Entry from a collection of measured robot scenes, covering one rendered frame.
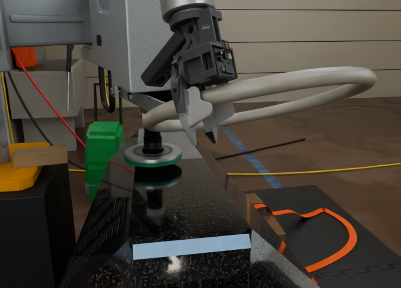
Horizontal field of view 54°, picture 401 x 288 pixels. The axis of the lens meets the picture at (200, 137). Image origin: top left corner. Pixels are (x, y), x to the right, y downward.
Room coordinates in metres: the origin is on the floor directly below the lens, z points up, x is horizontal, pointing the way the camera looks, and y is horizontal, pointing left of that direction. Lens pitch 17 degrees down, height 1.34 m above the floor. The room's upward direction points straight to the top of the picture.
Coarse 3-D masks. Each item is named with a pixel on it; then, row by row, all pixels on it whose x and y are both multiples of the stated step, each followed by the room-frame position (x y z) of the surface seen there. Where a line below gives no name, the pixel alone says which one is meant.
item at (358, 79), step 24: (288, 72) 0.62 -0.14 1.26; (312, 72) 0.62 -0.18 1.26; (336, 72) 0.63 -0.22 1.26; (360, 72) 0.67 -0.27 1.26; (216, 96) 0.62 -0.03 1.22; (240, 96) 0.61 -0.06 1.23; (312, 96) 0.98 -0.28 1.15; (336, 96) 0.91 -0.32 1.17; (144, 120) 0.75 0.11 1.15; (168, 120) 0.92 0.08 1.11; (240, 120) 1.04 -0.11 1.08
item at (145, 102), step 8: (112, 88) 1.55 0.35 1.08; (120, 88) 1.56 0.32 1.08; (120, 96) 1.56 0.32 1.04; (128, 96) 1.43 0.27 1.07; (136, 96) 1.38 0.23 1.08; (144, 96) 1.30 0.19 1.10; (168, 96) 1.40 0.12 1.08; (136, 104) 1.38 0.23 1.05; (144, 104) 1.30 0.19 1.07; (152, 104) 1.23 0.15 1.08; (160, 104) 1.17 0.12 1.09
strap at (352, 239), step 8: (256, 208) 2.20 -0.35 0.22; (320, 208) 2.59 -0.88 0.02; (304, 216) 2.43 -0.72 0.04; (336, 216) 2.46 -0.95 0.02; (344, 224) 2.36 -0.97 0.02; (352, 232) 2.26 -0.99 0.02; (352, 240) 2.16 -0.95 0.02; (344, 248) 2.07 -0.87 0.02; (352, 248) 2.07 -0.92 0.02; (336, 256) 1.98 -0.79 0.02; (320, 264) 1.91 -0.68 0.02; (328, 264) 1.91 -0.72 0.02
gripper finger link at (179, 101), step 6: (174, 72) 0.63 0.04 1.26; (174, 78) 0.62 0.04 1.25; (180, 78) 0.62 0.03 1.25; (174, 84) 0.62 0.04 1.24; (180, 84) 0.62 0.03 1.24; (186, 84) 0.63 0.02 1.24; (174, 90) 0.62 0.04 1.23; (180, 90) 0.61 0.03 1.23; (174, 96) 0.61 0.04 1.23; (180, 96) 0.61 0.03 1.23; (174, 102) 0.61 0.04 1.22; (180, 102) 0.61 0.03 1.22; (180, 108) 0.61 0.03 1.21
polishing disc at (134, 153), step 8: (136, 144) 1.49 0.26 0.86; (168, 144) 1.49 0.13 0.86; (128, 152) 1.40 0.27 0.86; (136, 152) 1.40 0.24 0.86; (168, 152) 1.40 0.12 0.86; (176, 152) 1.40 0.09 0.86; (136, 160) 1.33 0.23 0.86; (144, 160) 1.31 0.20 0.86; (152, 160) 1.31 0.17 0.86; (160, 160) 1.32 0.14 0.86; (168, 160) 1.34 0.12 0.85
